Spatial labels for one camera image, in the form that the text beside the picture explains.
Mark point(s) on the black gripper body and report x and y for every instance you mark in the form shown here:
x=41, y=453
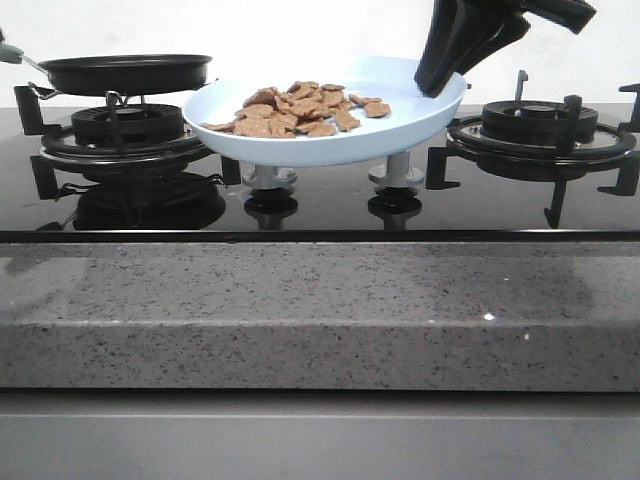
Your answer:
x=573, y=15

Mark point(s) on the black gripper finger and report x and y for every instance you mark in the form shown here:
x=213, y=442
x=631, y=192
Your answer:
x=491, y=36
x=450, y=21

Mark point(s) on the light blue plate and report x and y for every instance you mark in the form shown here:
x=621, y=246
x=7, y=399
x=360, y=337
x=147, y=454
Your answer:
x=414, y=117

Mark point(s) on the pile of brown meat pieces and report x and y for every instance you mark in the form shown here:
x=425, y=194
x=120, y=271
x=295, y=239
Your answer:
x=306, y=108

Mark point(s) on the black frying pan green handle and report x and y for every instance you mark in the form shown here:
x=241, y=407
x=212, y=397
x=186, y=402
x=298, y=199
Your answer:
x=128, y=75

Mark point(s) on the right black pan support grate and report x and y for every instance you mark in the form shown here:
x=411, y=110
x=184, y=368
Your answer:
x=588, y=146

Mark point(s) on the black pan support grate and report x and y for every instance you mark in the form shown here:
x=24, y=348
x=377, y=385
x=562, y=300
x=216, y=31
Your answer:
x=125, y=175
x=588, y=146

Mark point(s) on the right silver stove knob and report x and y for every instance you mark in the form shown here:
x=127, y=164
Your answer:
x=396, y=172

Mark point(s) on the silver stove knob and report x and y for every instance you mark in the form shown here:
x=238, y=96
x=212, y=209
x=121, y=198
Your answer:
x=263, y=177
x=396, y=172

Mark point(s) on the left silver stove knob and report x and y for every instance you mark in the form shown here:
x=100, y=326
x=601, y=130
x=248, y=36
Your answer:
x=263, y=177

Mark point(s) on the black glass cooktop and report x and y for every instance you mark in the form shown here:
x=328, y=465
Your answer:
x=460, y=201

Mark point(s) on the left black gas burner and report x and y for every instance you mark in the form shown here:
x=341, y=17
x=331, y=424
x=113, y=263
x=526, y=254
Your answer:
x=141, y=124

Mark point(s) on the left black pan support grate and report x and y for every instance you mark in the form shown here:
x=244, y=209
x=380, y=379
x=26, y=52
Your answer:
x=125, y=175

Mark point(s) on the wire pan reducer stand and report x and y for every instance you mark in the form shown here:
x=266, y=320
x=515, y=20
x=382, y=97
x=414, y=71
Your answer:
x=113, y=98

